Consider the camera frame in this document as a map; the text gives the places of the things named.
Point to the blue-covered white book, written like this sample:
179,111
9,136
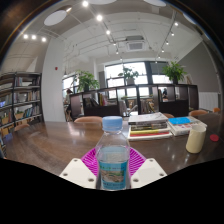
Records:
181,122

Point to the low dark shelf unit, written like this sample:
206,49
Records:
175,108

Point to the green potted plant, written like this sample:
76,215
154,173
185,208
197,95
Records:
86,80
174,71
129,74

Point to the tall dark bookshelf unit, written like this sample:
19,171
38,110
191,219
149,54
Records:
23,100

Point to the person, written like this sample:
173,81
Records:
68,100

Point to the dark-edged book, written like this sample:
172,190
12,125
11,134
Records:
149,126

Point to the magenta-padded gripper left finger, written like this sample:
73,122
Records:
76,171

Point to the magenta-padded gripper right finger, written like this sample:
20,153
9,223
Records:
150,171

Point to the flat round red coaster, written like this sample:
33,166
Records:
214,137

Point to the red and white book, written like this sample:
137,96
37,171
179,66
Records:
150,136

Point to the clear blue-capped water bottle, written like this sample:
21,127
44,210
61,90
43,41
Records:
112,163

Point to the orange chairs group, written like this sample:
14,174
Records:
88,119

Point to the cream cup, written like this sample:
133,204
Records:
195,140

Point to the ceiling spot lights group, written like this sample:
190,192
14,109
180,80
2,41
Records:
99,17

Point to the white wall radiator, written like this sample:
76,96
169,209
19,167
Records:
209,101

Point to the ceiling air conditioner unit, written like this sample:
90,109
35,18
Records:
135,45

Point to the yellow-edged book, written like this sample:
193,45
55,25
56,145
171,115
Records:
150,131

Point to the round ceiling panel lights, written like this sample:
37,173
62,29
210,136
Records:
55,18

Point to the white grey-covered book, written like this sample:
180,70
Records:
147,118

